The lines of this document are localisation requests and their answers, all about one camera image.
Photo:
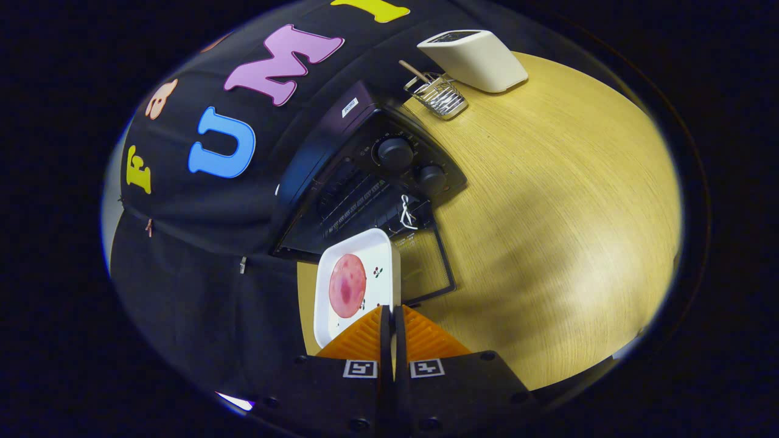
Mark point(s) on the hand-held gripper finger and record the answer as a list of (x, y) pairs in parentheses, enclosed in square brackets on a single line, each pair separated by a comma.
[(399, 365), (385, 365)]

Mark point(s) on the wooden stick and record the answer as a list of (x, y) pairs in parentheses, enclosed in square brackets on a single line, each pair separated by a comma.
[(414, 71)]

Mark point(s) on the white square plate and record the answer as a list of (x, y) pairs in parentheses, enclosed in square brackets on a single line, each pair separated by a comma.
[(380, 255)]

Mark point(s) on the black toaster oven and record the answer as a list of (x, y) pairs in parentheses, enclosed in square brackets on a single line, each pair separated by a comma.
[(341, 152)]

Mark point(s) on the pink ham slice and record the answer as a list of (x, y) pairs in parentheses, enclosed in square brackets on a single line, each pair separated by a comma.
[(347, 286)]

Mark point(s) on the black backdrop cloth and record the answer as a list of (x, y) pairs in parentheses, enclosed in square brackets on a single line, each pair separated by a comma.
[(201, 304)]

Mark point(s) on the white pop-up toaster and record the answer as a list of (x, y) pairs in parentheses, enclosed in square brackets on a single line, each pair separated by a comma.
[(481, 64)]

